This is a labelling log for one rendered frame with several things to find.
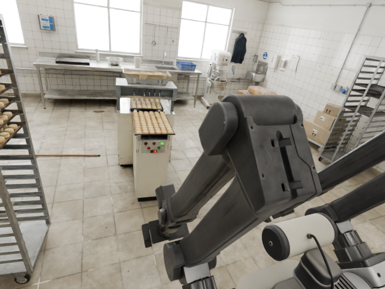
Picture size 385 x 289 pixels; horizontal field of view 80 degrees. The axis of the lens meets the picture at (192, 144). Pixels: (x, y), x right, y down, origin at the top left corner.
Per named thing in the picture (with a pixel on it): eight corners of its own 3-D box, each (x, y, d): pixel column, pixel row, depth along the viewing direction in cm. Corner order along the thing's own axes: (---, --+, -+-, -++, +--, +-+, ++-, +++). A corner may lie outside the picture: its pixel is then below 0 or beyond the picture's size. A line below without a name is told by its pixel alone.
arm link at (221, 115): (231, 132, 22) (313, 127, 26) (213, 88, 25) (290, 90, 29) (157, 231, 56) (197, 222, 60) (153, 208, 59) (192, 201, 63)
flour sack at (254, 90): (244, 91, 583) (246, 85, 575) (256, 91, 602) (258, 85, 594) (264, 100, 529) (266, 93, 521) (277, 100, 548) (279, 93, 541)
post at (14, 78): (51, 223, 211) (3, 14, 131) (50, 225, 209) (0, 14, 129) (47, 223, 211) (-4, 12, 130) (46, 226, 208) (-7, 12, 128)
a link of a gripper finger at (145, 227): (139, 230, 77) (141, 223, 69) (160, 225, 79) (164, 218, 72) (143, 252, 74) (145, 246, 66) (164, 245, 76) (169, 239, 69)
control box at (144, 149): (141, 151, 232) (141, 139, 225) (164, 151, 239) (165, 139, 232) (141, 153, 229) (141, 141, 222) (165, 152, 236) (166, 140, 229)
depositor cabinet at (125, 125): (118, 129, 421) (117, 84, 381) (157, 129, 442) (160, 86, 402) (118, 170, 315) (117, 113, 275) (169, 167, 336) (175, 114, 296)
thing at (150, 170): (132, 168, 321) (132, 108, 279) (156, 167, 331) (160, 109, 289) (135, 203, 263) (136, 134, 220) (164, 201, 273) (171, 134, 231)
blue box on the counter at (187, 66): (180, 70, 541) (181, 63, 534) (176, 67, 564) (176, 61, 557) (195, 70, 558) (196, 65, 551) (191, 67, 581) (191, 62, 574)
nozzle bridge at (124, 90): (116, 103, 302) (116, 77, 286) (170, 105, 324) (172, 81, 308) (116, 113, 275) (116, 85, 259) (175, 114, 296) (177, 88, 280)
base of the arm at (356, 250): (329, 270, 64) (368, 267, 55) (315, 240, 68) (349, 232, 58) (350, 262, 68) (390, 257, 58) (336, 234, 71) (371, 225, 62)
